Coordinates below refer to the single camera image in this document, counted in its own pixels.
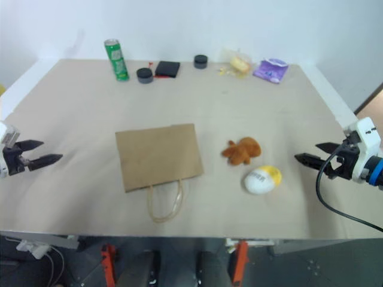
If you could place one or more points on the yellow object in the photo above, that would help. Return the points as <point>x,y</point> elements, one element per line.
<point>2,89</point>

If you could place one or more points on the black round container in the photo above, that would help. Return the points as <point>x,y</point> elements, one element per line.
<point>145,75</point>
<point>200,62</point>

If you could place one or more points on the bread in clear plastic bag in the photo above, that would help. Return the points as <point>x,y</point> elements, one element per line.
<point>239,63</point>

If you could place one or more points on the brown plush toy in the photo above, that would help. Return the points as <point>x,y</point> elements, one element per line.
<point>243,151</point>

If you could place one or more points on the green drink can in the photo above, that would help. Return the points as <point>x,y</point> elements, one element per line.
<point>117,59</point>

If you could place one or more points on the orange clamp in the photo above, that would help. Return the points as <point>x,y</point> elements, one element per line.
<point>108,263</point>
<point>240,261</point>

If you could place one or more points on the white and yellow ball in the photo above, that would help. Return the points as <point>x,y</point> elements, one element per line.
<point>261,180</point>

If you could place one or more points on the black flat wallet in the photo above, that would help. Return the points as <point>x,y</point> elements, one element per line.
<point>167,69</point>

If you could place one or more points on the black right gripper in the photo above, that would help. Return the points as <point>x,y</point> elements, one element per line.
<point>344,163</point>

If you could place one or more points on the purple packet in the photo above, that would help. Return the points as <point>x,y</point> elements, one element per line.
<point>270,70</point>

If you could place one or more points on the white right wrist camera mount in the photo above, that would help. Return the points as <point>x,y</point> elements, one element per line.
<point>366,140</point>

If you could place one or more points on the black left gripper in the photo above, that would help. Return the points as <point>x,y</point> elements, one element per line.
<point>13,160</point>

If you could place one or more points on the white power strip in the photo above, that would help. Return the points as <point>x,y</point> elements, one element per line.
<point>33,248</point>

